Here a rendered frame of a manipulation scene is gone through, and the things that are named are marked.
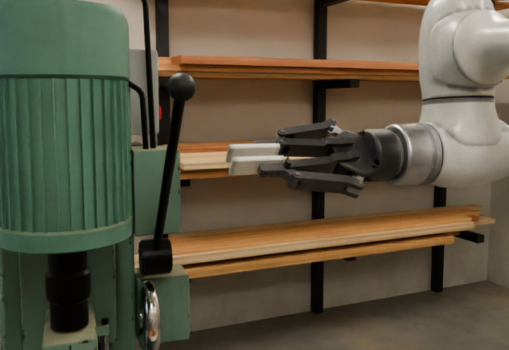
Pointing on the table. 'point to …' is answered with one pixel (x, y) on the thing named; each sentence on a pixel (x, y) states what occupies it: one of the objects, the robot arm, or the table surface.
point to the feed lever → (162, 260)
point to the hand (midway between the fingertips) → (254, 159)
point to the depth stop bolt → (104, 332)
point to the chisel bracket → (88, 338)
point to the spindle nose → (68, 291)
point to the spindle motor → (64, 126)
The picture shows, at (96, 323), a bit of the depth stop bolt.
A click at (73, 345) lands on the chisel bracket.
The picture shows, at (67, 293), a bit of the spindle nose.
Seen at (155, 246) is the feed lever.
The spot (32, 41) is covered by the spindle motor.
